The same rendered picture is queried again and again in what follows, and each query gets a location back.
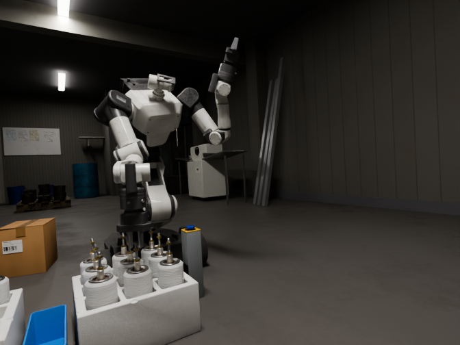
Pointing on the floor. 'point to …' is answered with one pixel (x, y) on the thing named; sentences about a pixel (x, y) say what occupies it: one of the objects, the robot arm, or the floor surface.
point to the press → (172, 185)
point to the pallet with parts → (28, 197)
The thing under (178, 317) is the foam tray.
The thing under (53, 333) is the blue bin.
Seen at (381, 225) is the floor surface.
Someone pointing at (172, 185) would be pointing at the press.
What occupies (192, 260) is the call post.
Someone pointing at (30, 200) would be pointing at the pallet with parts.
